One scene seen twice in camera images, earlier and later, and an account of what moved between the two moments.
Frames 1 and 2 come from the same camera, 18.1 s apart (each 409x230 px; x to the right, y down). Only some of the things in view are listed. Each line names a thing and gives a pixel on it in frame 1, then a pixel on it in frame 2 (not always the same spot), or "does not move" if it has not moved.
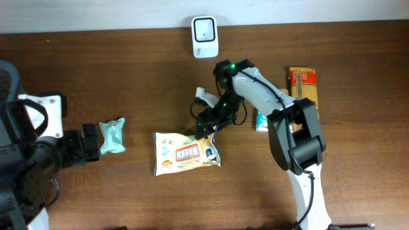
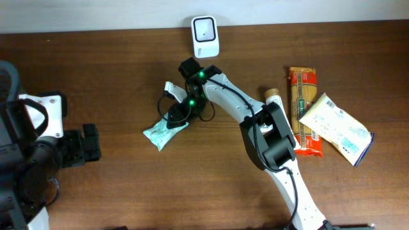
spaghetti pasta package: (303, 85) does not move
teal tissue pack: (112, 132) -> (160, 134)
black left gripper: (77, 154) does not move
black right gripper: (220, 119) -> (178, 112)
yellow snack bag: (175, 153) -> (350, 137)
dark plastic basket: (9, 82) does not move
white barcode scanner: (205, 40) does not move
